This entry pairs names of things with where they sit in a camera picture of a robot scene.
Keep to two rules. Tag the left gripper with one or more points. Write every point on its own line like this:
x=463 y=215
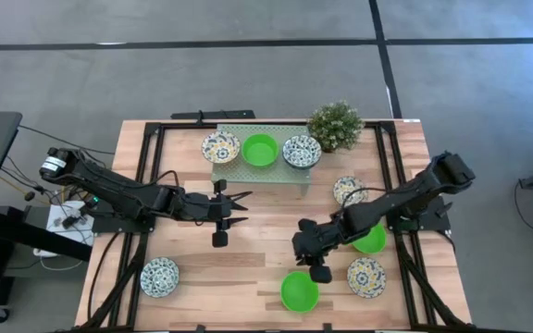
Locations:
x=206 y=208

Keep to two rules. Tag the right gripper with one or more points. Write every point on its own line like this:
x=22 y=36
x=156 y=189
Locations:
x=315 y=240

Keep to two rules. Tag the green plastic bowl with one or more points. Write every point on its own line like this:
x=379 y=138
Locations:
x=373 y=241
x=260 y=150
x=299 y=292

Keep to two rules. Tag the yellow floral-patterned bowl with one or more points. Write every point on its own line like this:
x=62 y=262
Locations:
x=366 y=277
x=346 y=187
x=220 y=147

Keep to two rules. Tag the teal floral-patterned bowl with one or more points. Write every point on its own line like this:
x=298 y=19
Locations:
x=159 y=276
x=301 y=151

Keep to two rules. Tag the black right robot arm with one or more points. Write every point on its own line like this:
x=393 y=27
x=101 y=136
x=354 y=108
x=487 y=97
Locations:
x=400 y=194

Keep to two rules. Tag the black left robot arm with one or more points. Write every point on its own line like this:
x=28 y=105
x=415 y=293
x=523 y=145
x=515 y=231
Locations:
x=109 y=185

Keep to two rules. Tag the green perforated metal shelf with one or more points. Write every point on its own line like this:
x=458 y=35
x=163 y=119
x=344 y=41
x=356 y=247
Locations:
x=248 y=173

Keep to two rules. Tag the black bar at table edge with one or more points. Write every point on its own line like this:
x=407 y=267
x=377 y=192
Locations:
x=229 y=114

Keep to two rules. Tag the small potted plant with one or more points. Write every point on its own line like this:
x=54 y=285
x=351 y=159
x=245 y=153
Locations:
x=336 y=126

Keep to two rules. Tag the white power box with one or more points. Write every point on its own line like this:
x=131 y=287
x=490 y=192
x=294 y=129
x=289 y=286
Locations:
x=79 y=236

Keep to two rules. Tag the black caster wheel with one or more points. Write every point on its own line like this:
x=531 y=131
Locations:
x=0 y=315

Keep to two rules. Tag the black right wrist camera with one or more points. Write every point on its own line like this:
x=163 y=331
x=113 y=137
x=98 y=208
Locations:
x=320 y=274

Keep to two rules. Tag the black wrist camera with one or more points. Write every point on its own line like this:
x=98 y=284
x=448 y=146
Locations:
x=220 y=239
x=320 y=274

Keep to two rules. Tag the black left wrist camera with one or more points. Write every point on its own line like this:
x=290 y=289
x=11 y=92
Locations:
x=220 y=239

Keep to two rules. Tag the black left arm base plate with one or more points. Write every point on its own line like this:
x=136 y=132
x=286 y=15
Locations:
x=123 y=226

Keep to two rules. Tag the black aluminium table frame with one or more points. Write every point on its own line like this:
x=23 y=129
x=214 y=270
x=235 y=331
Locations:
x=152 y=127

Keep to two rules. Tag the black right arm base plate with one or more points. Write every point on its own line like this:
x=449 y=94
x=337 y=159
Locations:
x=433 y=217

